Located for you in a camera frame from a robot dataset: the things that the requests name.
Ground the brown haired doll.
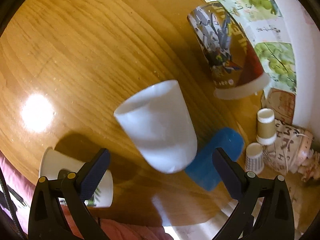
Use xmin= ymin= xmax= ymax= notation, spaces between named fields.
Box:
xmin=298 ymin=149 xmax=319 ymax=183

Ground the white panda print cup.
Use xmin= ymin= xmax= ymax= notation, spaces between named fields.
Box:
xmin=38 ymin=146 xmax=114 ymax=208

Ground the grape picture strip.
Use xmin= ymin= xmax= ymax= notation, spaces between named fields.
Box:
xmin=205 ymin=0 xmax=297 ymax=94

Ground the brown cardboard box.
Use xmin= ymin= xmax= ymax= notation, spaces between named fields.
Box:
xmin=261 ymin=88 xmax=296 ymax=125

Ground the robot print plastic cup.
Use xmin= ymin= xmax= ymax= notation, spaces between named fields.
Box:
xmin=187 ymin=1 xmax=270 ymax=100

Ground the brown white paper cup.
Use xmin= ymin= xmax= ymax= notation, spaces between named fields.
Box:
xmin=256 ymin=108 xmax=277 ymax=146

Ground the grey checked paper cup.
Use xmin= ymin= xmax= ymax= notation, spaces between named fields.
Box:
xmin=245 ymin=142 xmax=264 ymax=175

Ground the blue plastic cup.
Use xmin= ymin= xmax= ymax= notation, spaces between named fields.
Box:
xmin=184 ymin=127 xmax=245 ymax=192

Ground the plain white cup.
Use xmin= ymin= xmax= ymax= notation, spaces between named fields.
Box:
xmin=114 ymin=80 xmax=197 ymax=174

